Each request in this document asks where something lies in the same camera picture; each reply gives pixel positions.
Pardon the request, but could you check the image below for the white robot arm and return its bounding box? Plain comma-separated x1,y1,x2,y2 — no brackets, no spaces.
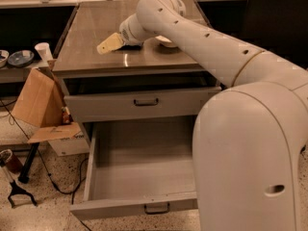
97,0,308,231

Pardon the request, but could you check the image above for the middle grey drawer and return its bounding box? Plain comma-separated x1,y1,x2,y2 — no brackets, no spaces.
64,72,220,122

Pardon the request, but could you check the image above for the grey drawer cabinet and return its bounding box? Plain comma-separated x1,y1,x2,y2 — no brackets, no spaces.
54,0,218,141

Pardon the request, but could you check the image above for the open bottom grey drawer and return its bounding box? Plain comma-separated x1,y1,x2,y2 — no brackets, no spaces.
71,115,197,220

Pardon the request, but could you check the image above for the white paper bowl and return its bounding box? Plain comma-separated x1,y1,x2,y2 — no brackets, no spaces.
156,36,176,48

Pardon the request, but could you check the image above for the white paper cup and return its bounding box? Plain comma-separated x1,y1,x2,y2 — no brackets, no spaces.
35,42,53,62

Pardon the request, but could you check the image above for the brown cardboard box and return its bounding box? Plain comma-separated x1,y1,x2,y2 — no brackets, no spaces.
12,66,81,143

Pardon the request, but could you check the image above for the dark blue plate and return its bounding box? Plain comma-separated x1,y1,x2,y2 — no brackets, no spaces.
8,50,35,68

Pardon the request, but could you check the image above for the white cardboard box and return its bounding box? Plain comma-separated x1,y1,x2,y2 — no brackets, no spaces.
48,132,90,156

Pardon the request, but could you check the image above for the white bowl at left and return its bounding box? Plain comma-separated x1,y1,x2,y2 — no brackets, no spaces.
0,50,9,68

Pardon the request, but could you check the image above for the brown cup on floor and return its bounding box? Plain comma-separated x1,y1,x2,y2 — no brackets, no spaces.
0,149,22,174

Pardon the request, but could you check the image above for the black office chair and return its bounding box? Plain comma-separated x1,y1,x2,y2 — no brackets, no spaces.
240,0,308,68

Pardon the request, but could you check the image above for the black table leg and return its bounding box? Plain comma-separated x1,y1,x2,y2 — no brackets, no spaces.
18,142,39,184

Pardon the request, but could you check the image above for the black grabber tool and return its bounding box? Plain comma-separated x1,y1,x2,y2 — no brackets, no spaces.
0,159,39,209

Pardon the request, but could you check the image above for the black floor cable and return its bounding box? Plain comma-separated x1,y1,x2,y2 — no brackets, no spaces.
0,98,92,231

